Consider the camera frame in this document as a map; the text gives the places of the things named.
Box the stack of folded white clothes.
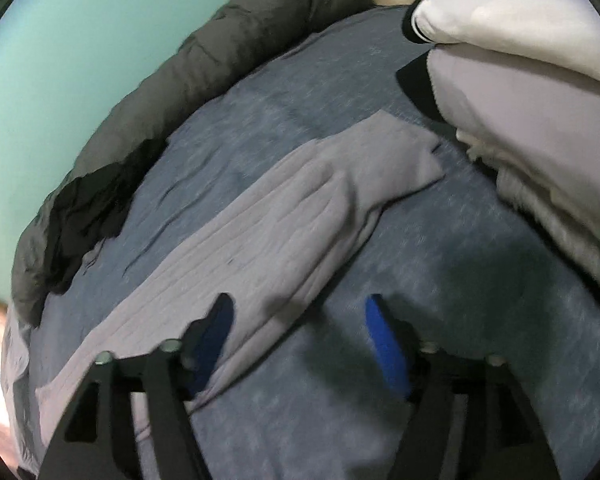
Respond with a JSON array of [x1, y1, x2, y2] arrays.
[[395, 47, 600, 203]]

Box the grey ribbed sweater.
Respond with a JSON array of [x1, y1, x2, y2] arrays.
[[35, 110, 447, 448]]

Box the dark grey rolled duvet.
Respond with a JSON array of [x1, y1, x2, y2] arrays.
[[11, 0, 377, 328]]

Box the black clothes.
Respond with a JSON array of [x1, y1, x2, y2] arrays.
[[46, 137, 169, 296]]

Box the cream fleece folded garment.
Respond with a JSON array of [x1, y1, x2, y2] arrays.
[[455, 129, 600, 308]]

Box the light grey blanket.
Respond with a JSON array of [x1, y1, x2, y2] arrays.
[[1, 304, 43, 478]]

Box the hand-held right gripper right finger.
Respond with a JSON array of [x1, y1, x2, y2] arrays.
[[364, 294, 562, 480]]

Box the blue patterned bed sheet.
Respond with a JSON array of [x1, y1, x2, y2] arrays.
[[10, 5, 600, 480]]

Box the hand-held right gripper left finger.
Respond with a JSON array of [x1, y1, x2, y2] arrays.
[[39, 293, 235, 480]]

